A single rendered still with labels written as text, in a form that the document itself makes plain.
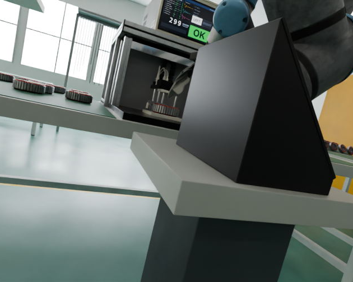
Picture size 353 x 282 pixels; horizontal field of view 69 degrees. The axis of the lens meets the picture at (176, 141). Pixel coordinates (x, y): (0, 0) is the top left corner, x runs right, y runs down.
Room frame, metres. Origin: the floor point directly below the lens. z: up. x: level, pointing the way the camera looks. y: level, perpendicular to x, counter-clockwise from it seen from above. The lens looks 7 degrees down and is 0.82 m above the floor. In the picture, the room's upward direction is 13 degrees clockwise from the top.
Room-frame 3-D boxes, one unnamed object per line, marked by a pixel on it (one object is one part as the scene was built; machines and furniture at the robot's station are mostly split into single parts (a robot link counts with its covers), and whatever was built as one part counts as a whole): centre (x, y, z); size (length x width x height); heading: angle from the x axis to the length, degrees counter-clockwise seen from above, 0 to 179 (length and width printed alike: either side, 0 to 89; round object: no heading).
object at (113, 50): (1.35, 0.41, 0.91); 0.28 x 0.03 x 0.32; 22
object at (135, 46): (1.19, 0.00, 1.03); 0.62 x 0.01 x 0.03; 112
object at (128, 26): (1.40, 0.08, 1.09); 0.68 x 0.44 x 0.05; 112
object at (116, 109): (1.12, -0.03, 0.76); 0.64 x 0.47 x 0.02; 112
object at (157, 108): (1.06, 0.07, 0.80); 0.11 x 0.11 x 0.04
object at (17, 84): (1.00, 0.60, 0.77); 0.11 x 0.11 x 0.04
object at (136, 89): (1.34, 0.06, 0.92); 0.66 x 0.01 x 0.30; 112
